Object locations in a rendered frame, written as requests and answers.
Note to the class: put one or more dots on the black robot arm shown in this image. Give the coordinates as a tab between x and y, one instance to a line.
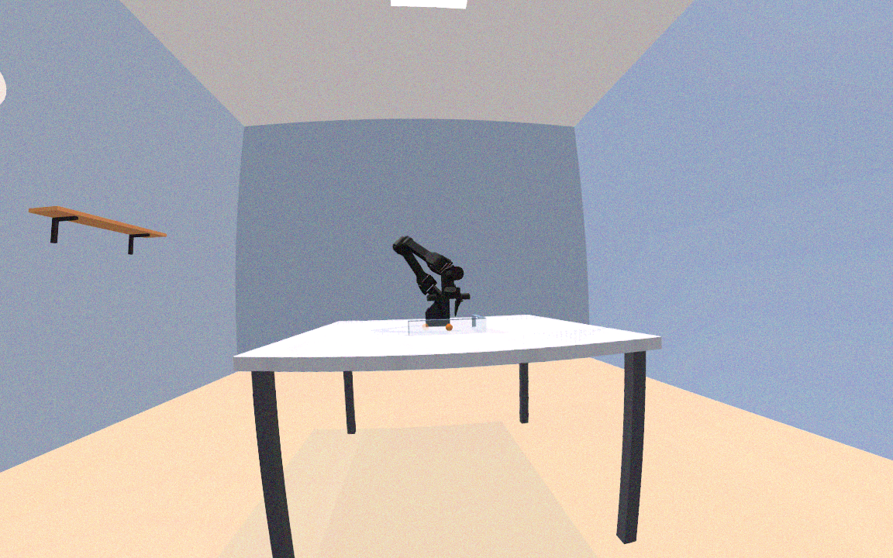
437	263

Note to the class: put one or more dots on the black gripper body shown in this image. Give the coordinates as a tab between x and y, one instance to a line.
433	297

